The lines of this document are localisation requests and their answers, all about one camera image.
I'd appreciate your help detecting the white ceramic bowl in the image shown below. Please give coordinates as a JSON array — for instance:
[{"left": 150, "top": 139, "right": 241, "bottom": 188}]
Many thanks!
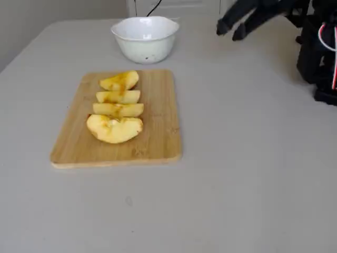
[{"left": 110, "top": 16, "right": 180, "bottom": 65}]

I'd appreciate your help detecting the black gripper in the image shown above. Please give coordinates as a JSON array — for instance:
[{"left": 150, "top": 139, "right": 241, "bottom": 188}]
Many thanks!
[{"left": 216, "top": 0, "right": 311, "bottom": 42}]

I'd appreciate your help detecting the large apple slice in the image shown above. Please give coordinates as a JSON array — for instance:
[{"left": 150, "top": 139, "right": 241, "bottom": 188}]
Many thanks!
[{"left": 86, "top": 113, "right": 144, "bottom": 144}]

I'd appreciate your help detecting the red white servo wire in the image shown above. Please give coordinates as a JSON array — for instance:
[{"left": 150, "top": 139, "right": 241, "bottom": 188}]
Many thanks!
[{"left": 318, "top": 23, "right": 337, "bottom": 91}]

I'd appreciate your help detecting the wooden cutting board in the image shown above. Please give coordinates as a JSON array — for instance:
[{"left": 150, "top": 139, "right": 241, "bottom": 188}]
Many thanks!
[{"left": 49, "top": 69, "right": 183, "bottom": 170}]

